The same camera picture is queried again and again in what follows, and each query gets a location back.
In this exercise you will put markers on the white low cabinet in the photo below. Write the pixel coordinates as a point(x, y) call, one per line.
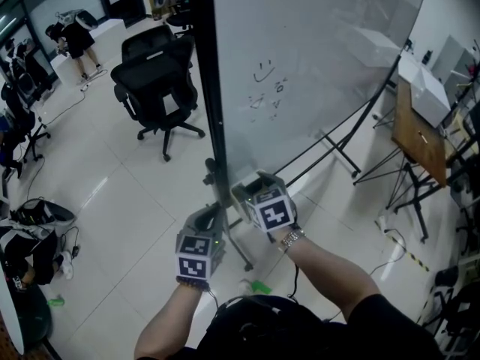
point(408, 69)

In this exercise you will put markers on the black swivel chair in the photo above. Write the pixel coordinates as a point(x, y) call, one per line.
point(22, 122)

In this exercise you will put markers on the black coat rack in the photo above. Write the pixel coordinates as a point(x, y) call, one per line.
point(467, 77)

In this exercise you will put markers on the yellow black floor tape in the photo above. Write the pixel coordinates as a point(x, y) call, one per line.
point(416, 259)

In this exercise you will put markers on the white rectangular case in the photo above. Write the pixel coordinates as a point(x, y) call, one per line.
point(431, 99)

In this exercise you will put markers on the black metal rolling stand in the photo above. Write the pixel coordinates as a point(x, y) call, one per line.
point(416, 201)

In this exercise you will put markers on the person's right forearm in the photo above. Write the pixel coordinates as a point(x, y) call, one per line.
point(330, 272)

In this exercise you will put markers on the white power strip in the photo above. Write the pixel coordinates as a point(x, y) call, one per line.
point(381, 225)

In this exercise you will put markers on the person's black shirt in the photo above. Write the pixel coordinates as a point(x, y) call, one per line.
point(270, 336)

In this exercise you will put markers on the brown woven rug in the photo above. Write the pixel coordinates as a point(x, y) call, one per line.
point(15, 343)

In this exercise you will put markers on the dark green armchair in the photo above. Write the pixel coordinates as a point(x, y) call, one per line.
point(37, 317)

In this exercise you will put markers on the white bench counter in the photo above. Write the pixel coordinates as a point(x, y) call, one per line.
point(108, 36)

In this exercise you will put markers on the black mesh office chair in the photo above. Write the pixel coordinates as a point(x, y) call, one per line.
point(153, 81)

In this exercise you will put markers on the small black device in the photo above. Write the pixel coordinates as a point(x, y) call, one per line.
point(427, 57)
point(409, 46)

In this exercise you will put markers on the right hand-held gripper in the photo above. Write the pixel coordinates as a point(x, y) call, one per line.
point(275, 216)

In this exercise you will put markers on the white round table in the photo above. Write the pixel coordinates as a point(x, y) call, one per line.
point(11, 313)

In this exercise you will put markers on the green floor tape marker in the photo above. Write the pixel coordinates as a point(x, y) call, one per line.
point(261, 287)

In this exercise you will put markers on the whiteboard on black rolling stand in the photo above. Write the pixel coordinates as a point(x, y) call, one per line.
point(300, 51)

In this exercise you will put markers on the person's left forearm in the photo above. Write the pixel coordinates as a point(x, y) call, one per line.
point(168, 321)

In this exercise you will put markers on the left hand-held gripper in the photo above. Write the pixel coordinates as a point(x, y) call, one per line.
point(193, 266)

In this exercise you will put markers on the small marker pen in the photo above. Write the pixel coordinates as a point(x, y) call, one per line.
point(423, 136)

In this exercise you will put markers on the grey metal cabinet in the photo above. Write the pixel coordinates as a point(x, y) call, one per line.
point(450, 58)

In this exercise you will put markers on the green plastic bottle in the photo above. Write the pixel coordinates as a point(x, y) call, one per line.
point(55, 301)

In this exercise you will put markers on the black armchair with star base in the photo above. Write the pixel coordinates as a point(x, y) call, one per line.
point(461, 306)

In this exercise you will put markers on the silver metal wristwatch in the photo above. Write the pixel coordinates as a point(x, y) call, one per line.
point(292, 239)

